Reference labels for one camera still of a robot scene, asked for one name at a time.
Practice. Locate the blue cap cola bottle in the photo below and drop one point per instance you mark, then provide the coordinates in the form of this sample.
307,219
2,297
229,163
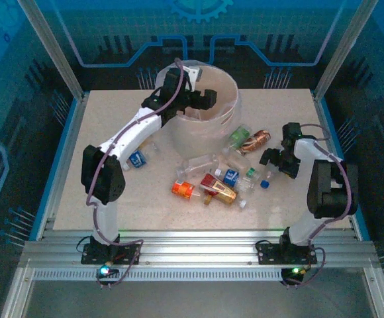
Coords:
265,184

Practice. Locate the copper brown coffee bottle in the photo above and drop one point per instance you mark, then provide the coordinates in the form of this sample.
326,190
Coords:
256,140

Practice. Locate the small clear green band bottle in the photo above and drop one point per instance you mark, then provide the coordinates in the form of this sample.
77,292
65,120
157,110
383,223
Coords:
251,172

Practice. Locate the white plastic bin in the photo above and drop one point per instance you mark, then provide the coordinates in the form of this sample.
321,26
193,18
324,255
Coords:
192,139

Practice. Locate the blue label clear bottle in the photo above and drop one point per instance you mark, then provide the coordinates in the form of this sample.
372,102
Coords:
231,176
137,159

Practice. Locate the red gold label bottle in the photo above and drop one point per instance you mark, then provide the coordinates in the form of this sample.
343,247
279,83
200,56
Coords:
223,193

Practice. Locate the clear square unlabelled bottle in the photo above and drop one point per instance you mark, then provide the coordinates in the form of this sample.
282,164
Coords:
197,165

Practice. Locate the brown cap bottle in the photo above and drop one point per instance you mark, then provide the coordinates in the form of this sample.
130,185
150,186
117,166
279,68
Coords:
208,199

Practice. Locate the orange label white cap bottle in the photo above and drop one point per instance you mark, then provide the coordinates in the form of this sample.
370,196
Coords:
182,189

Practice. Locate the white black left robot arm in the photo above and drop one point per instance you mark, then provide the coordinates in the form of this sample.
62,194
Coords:
129,136

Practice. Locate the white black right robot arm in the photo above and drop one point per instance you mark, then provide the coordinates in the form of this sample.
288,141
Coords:
314,149

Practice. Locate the clear plastic bin liner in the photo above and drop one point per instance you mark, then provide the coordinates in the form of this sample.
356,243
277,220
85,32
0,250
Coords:
235,109

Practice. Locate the green label clear bottle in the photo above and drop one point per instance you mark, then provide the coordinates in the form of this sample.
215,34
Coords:
240,136

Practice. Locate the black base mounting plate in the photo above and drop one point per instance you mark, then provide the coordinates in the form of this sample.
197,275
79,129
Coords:
129,253
268,253

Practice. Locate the small LED circuit board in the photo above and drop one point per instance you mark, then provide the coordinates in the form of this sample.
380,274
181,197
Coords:
294,271
105,271

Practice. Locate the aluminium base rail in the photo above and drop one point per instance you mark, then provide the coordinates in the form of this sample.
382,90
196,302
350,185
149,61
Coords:
195,251

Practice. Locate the aluminium frame post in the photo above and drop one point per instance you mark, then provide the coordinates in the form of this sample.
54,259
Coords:
347,43
50,43

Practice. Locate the aluminium lower frame rail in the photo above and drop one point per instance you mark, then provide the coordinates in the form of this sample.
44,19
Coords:
16,295
380,295

